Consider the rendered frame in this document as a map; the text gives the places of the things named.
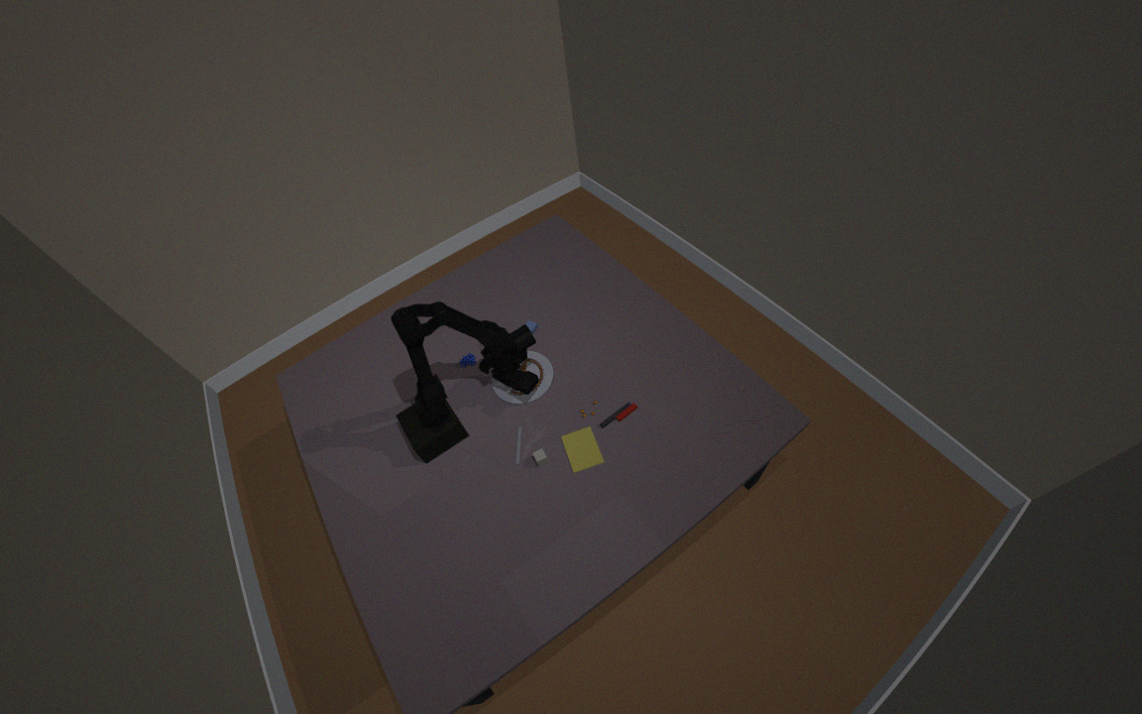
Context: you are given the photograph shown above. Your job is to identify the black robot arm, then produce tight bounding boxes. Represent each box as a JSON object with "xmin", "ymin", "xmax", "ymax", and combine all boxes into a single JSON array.
[{"xmin": 392, "ymin": 300, "xmax": 536, "ymax": 432}]

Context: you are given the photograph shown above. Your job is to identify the yellow flat rectangular sheet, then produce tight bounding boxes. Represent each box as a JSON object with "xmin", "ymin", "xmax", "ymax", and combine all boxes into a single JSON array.
[{"xmin": 561, "ymin": 426, "xmax": 605, "ymax": 473}]

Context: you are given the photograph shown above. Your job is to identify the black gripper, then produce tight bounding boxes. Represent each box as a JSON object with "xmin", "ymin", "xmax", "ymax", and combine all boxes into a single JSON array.
[{"xmin": 478, "ymin": 355, "xmax": 539, "ymax": 395}]

